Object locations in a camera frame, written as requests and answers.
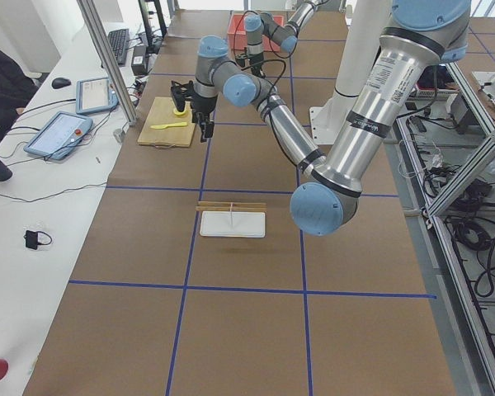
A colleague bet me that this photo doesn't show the white towel rack tray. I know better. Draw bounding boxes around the white towel rack tray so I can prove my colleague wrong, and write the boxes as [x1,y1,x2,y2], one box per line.
[200,211,266,238]

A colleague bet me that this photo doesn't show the far teach pendant tablet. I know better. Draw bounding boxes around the far teach pendant tablet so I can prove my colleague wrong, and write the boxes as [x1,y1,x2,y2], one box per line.
[75,77,119,115]

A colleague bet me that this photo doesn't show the near teach pendant tablet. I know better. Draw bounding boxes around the near teach pendant tablet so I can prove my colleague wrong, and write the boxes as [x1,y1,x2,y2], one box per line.
[24,111,93,160]

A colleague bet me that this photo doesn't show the black keyboard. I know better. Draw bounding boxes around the black keyboard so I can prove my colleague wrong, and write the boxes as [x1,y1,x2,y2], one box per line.
[107,28,130,65]

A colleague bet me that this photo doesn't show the wooden rack bar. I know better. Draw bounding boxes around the wooden rack bar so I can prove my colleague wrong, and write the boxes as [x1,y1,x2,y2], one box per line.
[196,205,266,213]
[197,201,266,208]

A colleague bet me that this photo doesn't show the aluminium frame post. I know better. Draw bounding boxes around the aluminium frame post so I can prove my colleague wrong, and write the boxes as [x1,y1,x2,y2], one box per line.
[77,0,137,126]

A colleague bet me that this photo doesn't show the right wooden rack bar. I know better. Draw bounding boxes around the right wooden rack bar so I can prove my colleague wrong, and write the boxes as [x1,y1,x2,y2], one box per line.
[197,201,266,208]

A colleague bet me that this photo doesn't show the pink plastic bin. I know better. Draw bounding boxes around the pink plastic bin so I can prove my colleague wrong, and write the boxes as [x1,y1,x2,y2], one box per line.
[228,13,280,52]

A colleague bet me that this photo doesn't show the black computer mouse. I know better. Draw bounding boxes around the black computer mouse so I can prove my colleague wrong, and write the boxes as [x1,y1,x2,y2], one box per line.
[51,78,71,89]

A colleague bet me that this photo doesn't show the bamboo cutting board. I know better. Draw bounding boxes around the bamboo cutting board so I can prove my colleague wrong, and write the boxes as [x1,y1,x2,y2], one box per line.
[137,97,195,148]

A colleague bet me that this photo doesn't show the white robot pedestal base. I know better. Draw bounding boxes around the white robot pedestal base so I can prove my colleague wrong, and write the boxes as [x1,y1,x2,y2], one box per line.
[309,0,392,145]

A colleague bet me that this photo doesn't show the left wooden rack bar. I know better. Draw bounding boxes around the left wooden rack bar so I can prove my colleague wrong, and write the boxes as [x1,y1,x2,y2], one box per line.
[196,205,266,213]

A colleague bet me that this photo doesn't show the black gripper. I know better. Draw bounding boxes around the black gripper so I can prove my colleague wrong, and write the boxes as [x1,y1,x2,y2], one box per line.
[170,80,218,143]
[235,47,264,74]

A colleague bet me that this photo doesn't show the teach pendant tablet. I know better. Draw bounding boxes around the teach pendant tablet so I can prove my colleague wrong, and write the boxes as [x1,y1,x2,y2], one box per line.
[24,111,93,160]
[75,77,119,115]

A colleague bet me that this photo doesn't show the yellow plastic knife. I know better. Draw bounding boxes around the yellow plastic knife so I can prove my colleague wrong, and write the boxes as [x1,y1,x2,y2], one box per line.
[149,121,188,130]

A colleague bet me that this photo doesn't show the yellow lemon slices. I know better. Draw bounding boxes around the yellow lemon slices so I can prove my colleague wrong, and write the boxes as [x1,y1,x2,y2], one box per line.
[172,107,187,117]

